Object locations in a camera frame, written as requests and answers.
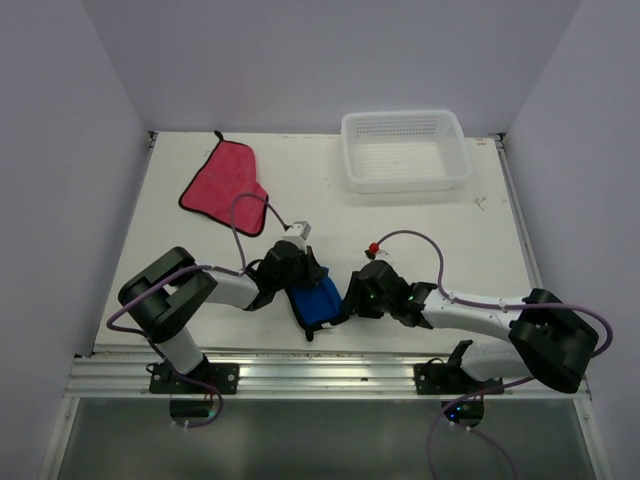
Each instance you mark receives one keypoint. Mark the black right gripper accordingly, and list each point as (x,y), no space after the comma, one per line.
(353,300)

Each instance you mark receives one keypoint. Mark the white perforated plastic basket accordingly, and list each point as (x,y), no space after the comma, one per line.
(404,151)

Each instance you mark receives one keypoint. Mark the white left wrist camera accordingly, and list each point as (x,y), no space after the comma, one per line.
(297,233)

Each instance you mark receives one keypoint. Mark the red microfiber towel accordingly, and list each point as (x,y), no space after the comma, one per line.
(230,170)

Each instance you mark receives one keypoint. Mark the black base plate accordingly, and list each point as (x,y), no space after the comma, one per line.
(437,378)
(224,377)

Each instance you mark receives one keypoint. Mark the aluminium mounting rail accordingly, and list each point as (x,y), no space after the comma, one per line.
(124,374)

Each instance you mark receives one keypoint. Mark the blue microfiber towel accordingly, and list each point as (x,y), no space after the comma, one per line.
(318,307)

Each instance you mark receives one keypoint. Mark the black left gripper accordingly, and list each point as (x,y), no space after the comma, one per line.
(313,270)

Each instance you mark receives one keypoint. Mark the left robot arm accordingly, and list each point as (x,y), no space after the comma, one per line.
(165,296)

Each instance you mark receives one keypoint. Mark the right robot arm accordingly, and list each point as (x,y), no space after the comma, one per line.
(534,336)

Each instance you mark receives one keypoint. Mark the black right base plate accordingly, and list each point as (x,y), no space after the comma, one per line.
(437,378)

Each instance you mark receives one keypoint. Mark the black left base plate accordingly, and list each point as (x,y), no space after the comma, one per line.
(224,377)

